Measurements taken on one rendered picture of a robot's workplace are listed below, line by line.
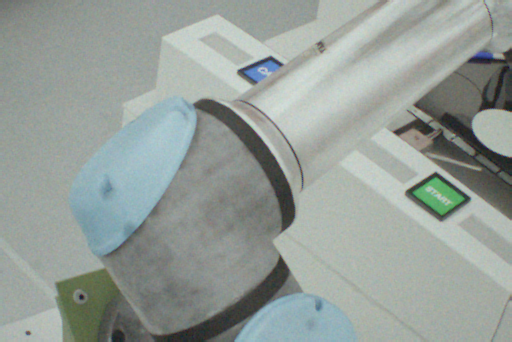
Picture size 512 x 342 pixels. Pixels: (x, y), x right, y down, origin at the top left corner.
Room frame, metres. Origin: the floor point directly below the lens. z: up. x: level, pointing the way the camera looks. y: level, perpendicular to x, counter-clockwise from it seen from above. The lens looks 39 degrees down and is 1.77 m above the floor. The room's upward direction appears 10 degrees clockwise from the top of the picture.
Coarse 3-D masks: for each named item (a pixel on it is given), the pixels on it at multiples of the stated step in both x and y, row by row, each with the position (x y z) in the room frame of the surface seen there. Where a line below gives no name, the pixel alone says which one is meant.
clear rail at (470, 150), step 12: (408, 108) 1.26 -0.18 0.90; (420, 108) 1.25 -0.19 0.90; (420, 120) 1.24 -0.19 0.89; (432, 120) 1.23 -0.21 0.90; (444, 132) 1.22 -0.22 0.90; (456, 144) 1.20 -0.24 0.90; (468, 144) 1.20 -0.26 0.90; (480, 156) 1.18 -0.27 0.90; (492, 168) 1.16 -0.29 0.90; (504, 180) 1.15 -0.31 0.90
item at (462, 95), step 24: (456, 72) 1.36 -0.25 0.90; (480, 72) 1.38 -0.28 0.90; (504, 72) 1.39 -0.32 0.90; (432, 96) 1.29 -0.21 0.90; (456, 96) 1.30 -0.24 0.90; (480, 96) 1.32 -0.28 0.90; (504, 96) 1.33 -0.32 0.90; (456, 120) 1.25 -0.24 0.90; (480, 144) 1.21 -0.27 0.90; (504, 168) 1.17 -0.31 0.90
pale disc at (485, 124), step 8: (480, 112) 1.28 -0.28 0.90; (488, 112) 1.28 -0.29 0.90; (496, 112) 1.29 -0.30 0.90; (504, 112) 1.29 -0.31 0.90; (480, 120) 1.26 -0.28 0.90; (488, 120) 1.26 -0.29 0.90; (496, 120) 1.27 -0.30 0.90; (504, 120) 1.27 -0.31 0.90; (480, 128) 1.24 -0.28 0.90; (488, 128) 1.25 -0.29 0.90; (496, 128) 1.25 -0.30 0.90; (504, 128) 1.25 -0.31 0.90; (480, 136) 1.22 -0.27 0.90; (488, 136) 1.23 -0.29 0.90; (496, 136) 1.23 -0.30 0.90; (504, 136) 1.24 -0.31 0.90; (488, 144) 1.21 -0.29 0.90; (496, 144) 1.21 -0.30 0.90; (504, 144) 1.22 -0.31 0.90; (504, 152) 1.20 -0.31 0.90
